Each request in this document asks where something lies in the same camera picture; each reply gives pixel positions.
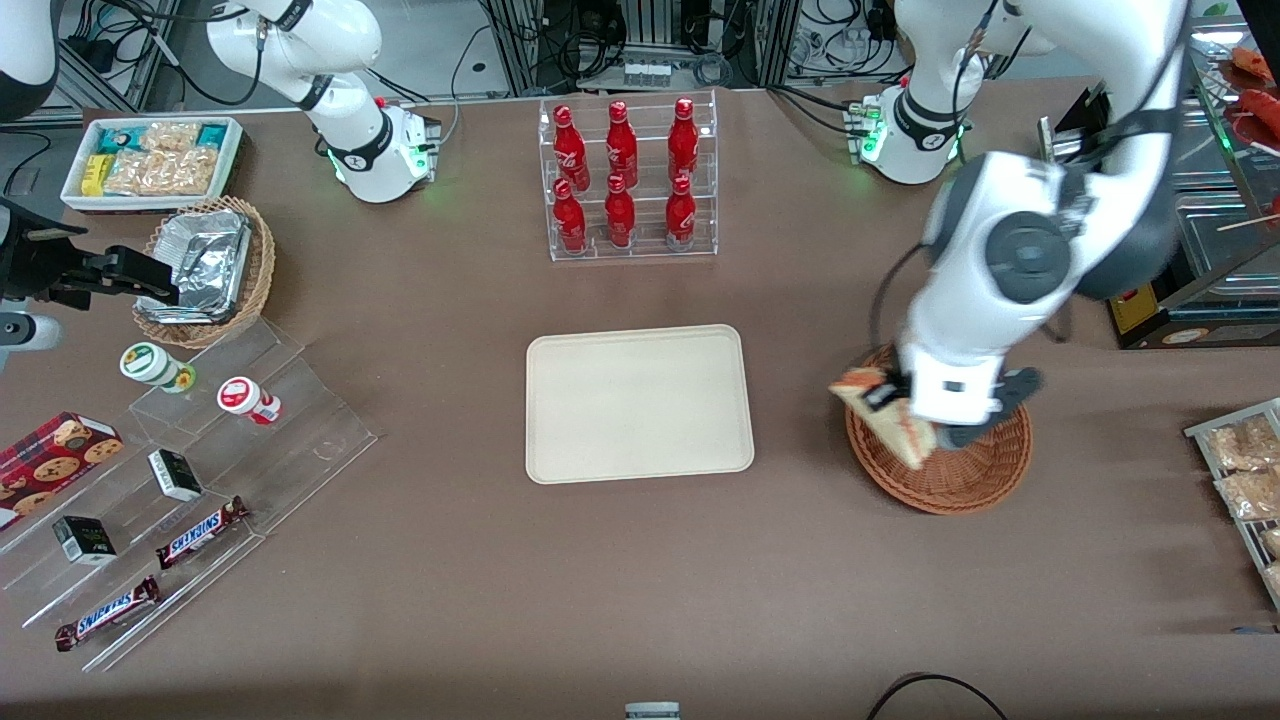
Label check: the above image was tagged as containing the snickers chocolate bar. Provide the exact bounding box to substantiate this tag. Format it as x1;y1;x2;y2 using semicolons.
54;575;162;654
154;496;252;572

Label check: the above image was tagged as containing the small black box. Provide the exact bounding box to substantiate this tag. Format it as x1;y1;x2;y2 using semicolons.
147;448;205;503
51;515;119;567

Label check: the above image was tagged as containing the clear acrylic stepped display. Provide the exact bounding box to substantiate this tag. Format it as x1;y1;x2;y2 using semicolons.
0;317;380;674

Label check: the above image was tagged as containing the green lid yogurt cup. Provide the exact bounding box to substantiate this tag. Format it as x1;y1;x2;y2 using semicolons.
119;341;197;394

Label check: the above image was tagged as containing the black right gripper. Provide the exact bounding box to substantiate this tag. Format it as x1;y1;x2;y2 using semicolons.
0;198;182;307

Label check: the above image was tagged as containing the round brown wicker basket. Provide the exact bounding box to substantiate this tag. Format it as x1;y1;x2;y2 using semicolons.
846;340;1033;516

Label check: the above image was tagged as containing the red lid yogurt cup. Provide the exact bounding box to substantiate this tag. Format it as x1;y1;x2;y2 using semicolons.
216;376;284;427

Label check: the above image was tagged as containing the cream plastic serving tray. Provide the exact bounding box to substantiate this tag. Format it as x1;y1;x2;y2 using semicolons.
526;324;756;486

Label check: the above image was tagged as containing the aluminium foil container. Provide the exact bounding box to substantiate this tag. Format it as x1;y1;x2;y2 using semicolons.
138;207;253;325

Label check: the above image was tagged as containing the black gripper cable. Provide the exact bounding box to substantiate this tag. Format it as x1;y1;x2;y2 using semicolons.
868;243;933;353

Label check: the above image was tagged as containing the red cola bottle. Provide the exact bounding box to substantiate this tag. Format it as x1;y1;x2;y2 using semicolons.
667;96;700;187
552;178;589;255
552;104;590;193
603;174;638;250
664;175;698;252
605;99;640;190

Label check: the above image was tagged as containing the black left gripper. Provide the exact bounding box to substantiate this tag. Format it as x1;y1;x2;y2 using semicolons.
865;366;1043;448

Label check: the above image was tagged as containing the grey wire snack rack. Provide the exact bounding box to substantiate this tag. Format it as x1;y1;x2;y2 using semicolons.
1184;398;1280;612

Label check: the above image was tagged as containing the white snack bin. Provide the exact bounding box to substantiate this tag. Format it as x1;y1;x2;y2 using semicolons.
60;116;245;214

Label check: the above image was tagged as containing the clear acrylic bottle rack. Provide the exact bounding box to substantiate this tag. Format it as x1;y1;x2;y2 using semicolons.
538;89;720;264

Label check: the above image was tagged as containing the steel warmer pan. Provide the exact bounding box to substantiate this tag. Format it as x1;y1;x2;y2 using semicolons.
1172;98;1241;191
1178;190;1280;301

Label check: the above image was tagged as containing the black glass food warmer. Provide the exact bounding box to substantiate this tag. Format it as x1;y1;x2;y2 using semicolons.
1038;15;1280;351

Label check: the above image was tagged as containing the large cracker bag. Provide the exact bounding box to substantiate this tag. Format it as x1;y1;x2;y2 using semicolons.
104;147;218;197

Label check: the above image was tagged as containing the tan wicker basket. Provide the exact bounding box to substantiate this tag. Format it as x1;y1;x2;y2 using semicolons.
132;195;277;350

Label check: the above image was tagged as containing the triangle sandwich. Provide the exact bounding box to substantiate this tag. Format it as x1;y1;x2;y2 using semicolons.
829;367;939;472

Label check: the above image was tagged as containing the red cookie box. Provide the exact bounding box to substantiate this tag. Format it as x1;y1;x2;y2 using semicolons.
0;411;126;532

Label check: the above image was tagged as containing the black floor cable loop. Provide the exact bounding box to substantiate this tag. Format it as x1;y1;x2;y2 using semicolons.
864;672;1012;720

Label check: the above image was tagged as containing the metal equipment rack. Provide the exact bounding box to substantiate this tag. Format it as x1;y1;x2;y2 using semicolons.
480;0;803;97

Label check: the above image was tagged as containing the small cracker bag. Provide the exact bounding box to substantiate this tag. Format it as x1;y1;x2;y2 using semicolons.
139;121;202;154

